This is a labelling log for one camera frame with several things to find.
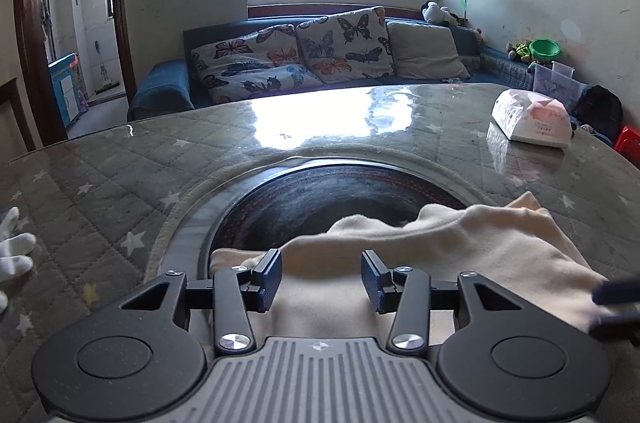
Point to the black round hotplate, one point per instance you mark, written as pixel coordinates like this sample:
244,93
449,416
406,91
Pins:
312,197

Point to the butterfly pillow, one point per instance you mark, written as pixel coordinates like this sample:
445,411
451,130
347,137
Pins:
263,63
347,47

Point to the cream beige garment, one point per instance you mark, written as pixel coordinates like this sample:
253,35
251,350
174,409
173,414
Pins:
518,246

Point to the clear plastic storage box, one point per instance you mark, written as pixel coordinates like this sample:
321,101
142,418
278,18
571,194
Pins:
557,85

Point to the panda plush toy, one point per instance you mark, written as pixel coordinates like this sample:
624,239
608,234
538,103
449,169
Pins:
433,13

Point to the black backpack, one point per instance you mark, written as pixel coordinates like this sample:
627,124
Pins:
601,110

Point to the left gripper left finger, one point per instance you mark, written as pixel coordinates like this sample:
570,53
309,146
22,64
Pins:
238,291

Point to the butterfly pillow left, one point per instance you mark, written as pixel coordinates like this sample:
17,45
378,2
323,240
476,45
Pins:
263,63

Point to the beige cushion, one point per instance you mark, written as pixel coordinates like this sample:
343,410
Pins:
425,52

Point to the red plastic stool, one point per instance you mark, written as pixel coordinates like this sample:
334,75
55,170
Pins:
628,144

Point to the blue sofa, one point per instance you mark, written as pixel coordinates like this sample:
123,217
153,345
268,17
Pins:
172,86

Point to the blue toy cabinet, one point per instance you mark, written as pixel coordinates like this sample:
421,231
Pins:
66,82

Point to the white cotton glove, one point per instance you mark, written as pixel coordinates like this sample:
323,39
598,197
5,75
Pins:
15,260

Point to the white pink tissue pack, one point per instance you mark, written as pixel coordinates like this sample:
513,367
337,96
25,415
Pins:
532,118

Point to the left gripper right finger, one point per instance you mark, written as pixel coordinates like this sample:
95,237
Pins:
404,291

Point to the quilted grey star tablecloth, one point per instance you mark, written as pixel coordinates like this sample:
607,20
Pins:
98,204

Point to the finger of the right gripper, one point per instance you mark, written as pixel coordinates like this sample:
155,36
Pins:
616,328
619,292

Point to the green plastic bowl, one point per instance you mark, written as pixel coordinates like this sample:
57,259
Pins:
544,50

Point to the butterfly pillow right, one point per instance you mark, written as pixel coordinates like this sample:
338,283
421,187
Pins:
347,47

